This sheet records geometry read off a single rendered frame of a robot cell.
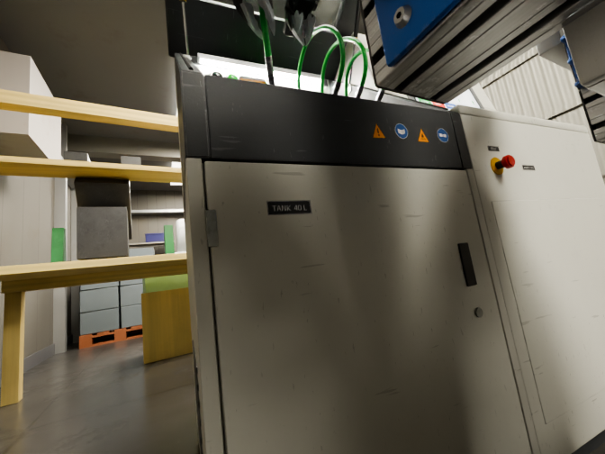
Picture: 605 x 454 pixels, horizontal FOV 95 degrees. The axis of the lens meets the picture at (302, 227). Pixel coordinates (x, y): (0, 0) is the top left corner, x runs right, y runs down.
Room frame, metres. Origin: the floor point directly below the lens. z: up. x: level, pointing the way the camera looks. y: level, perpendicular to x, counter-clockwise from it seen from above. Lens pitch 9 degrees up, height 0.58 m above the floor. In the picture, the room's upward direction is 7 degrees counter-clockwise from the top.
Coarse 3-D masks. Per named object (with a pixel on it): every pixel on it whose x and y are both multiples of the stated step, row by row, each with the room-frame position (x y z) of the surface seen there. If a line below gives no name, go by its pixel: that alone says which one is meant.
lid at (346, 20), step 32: (192, 0) 0.82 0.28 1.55; (224, 0) 0.86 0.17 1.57; (256, 0) 0.88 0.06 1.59; (320, 0) 0.94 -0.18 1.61; (352, 0) 0.96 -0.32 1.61; (192, 32) 0.90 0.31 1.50; (224, 32) 0.92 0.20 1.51; (320, 32) 1.02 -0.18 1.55; (352, 32) 1.06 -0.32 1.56; (288, 64) 1.09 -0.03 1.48; (320, 64) 1.13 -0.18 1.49
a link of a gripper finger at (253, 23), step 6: (246, 6) 0.57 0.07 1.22; (252, 6) 0.59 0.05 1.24; (246, 12) 0.60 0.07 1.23; (252, 12) 0.60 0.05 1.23; (246, 18) 0.60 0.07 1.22; (252, 18) 0.60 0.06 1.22; (252, 24) 0.59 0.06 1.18; (252, 30) 0.62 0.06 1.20; (258, 30) 0.62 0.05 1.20; (258, 36) 0.63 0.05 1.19
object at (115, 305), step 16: (80, 288) 3.54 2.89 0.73; (96, 288) 3.62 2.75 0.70; (112, 288) 3.70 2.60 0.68; (128, 288) 3.78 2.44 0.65; (80, 304) 3.54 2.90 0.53; (96, 304) 3.62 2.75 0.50; (112, 304) 3.69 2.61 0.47; (128, 304) 3.78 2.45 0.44; (80, 320) 3.55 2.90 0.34; (96, 320) 3.62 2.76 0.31; (112, 320) 3.69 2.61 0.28; (128, 320) 3.78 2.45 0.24; (80, 336) 3.53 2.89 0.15; (96, 336) 3.61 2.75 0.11; (112, 336) 4.16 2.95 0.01
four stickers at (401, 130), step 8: (376, 128) 0.59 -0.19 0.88; (400, 128) 0.61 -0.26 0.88; (416, 128) 0.64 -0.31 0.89; (424, 128) 0.65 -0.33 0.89; (440, 128) 0.67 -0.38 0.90; (376, 136) 0.58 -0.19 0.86; (384, 136) 0.59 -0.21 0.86; (400, 136) 0.61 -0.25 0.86; (408, 136) 0.62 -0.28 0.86; (424, 136) 0.64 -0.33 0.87; (440, 136) 0.67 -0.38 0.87
